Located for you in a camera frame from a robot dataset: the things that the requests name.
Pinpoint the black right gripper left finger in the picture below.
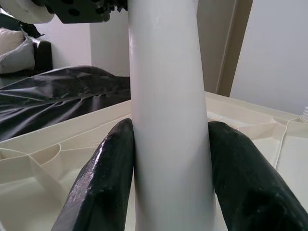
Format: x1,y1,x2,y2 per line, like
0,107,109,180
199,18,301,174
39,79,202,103
50,119,134,231

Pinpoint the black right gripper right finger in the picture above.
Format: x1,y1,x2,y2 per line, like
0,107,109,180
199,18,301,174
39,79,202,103
208,122,308,231

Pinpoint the cream plastic children's tabletop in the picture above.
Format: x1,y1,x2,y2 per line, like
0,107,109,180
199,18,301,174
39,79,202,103
0,90,308,231

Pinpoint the white plastic table leg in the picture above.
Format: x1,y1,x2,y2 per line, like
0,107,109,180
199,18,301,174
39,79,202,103
298,105,308,121
127,0,217,231

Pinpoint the black leather sofa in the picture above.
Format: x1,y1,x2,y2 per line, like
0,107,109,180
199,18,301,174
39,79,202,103
0,12,53,77

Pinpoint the beige cushion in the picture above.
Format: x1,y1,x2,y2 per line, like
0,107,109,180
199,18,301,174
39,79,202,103
0,27,26,57

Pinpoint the grey cushion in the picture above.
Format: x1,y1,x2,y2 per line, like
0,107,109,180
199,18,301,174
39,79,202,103
0,40,36,74

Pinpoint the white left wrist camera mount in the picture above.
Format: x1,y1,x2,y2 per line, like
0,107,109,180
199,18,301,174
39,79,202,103
0,0,56,25

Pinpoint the beige door frame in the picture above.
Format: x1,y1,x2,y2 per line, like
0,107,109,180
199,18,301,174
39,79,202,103
196,0,253,97

